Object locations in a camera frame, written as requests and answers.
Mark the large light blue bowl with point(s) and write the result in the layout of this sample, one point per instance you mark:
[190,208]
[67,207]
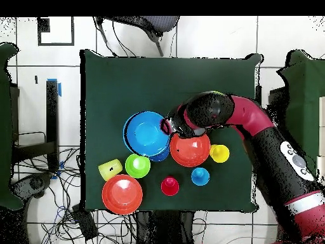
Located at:
[146,133]

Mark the small dark blue bowl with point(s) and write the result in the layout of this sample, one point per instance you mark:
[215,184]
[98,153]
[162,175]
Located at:
[160,157]

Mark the orange bowl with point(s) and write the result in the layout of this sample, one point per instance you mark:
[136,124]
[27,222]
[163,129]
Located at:
[122,194]
[190,152]

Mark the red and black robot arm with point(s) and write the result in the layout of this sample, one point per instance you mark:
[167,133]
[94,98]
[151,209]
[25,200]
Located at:
[254,117]

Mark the small green bowl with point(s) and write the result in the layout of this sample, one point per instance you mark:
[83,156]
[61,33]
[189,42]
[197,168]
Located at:
[137,166]

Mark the red cup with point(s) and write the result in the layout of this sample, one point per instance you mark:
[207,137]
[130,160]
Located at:
[170,186]

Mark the opaque yellow cup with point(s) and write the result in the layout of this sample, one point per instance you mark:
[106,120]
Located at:
[220,153]

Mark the light blue cup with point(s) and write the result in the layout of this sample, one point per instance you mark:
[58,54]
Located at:
[200,176]

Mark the large green bowl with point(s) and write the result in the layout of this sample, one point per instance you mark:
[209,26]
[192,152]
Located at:
[218,92]

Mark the translucent yellow cup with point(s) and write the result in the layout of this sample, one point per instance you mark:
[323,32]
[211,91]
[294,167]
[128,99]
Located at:
[110,169]

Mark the dark green tablecloth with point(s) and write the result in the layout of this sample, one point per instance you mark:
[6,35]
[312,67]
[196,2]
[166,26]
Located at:
[114,76]

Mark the grey office chair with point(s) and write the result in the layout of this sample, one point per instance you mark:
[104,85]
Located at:
[157,23]

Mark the blue tape strip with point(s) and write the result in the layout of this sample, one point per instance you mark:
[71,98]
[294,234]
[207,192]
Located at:
[61,166]
[59,90]

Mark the black power strip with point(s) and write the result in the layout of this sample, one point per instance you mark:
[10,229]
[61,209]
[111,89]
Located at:
[85,223]

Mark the small black floor marker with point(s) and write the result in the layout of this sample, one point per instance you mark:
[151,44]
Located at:
[36,79]

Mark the green table cloth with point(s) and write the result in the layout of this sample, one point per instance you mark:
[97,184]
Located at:
[304,89]
[5,127]

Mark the black chair base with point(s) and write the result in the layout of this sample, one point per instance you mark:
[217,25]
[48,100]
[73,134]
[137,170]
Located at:
[33,184]

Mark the black square frame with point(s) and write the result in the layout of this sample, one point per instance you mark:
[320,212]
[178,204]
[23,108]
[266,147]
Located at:
[43,25]

